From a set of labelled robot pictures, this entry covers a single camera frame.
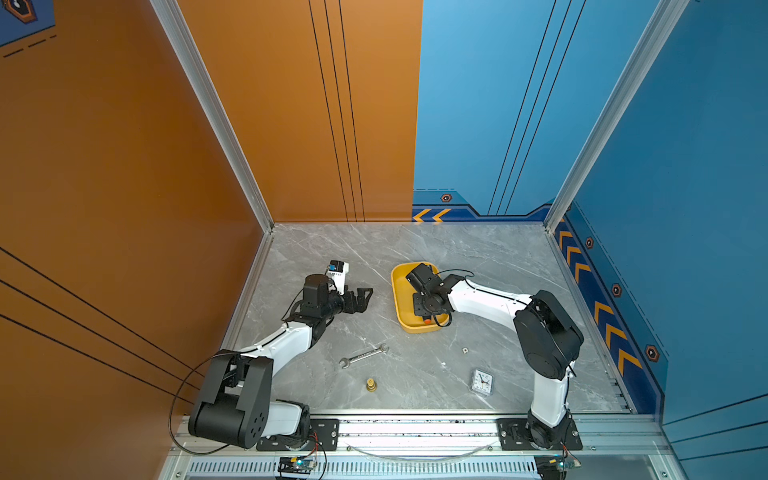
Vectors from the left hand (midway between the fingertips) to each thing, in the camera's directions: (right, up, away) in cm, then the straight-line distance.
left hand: (360, 286), depth 89 cm
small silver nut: (+31, -18, -3) cm, 36 cm away
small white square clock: (+34, -25, -10) cm, 43 cm away
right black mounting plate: (+40, -35, -17) cm, 55 cm away
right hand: (+18, -7, +4) cm, 20 cm away
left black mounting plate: (-7, -35, -15) cm, 39 cm away
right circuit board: (+48, -40, -19) cm, 66 cm away
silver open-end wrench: (+2, -20, -2) cm, 20 cm away
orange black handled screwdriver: (+21, -10, -1) cm, 23 cm away
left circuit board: (-13, -40, -18) cm, 46 cm away
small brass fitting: (+4, -25, -10) cm, 28 cm away
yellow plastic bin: (+14, -4, +6) cm, 15 cm away
